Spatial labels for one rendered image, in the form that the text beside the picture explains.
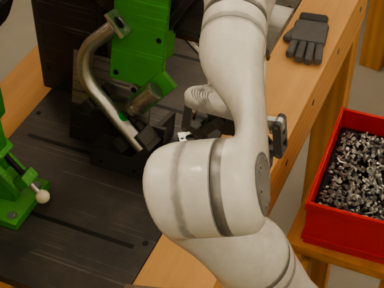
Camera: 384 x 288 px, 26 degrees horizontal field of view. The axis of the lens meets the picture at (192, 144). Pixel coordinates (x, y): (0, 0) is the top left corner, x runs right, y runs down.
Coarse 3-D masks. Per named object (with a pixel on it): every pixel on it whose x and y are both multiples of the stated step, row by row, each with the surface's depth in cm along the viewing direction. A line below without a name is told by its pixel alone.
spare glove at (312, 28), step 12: (300, 24) 207; (312, 24) 207; (324, 24) 207; (288, 36) 204; (300, 36) 204; (312, 36) 204; (324, 36) 204; (288, 48) 201; (300, 48) 200; (312, 48) 200; (300, 60) 198
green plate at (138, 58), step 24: (120, 0) 160; (144, 0) 158; (168, 0) 156; (144, 24) 160; (168, 24) 158; (120, 48) 164; (144, 48) 162; (168, 48) 166; (120, 72) 167; (144, 72) 164
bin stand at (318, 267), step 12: (312, 180) 185; (300, 216) 177; (300, 228) 174; (288, 240) 172; (300, 240) 172; (300, 252) 172; (312, 252) 170; (324, 252) 170; (336, 252) 170; (312, 264) 217; (324, 264) 215; (336, 264) 170; (348, 264) 168; (360, 264) 167; (372, 264) 167; (312, 276) 220; (324, 276) 218; (372, 276) 168
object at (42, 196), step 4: (32, 184) 160; (32, 188) 160; (36, 188) 160; (36, 192) 160; (40, 192) 160; (44, 192) 160; (48, 192) 161; (36, 196) 160; (40, 196) 160; (44, 196) 160; (48, 196) 161; (40, 200) 160; (44, 200) 160; (48, 200) 161
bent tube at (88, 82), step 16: (112, 16) 158; (96, 32) 161; (112, 32) 159; (128, 32) 160; (80, 48) 164; (96, 48) 163; (80, 64) 165; (80, 80) 167; (96, 96) 167; (112, 112) 167; (128, 128) 168
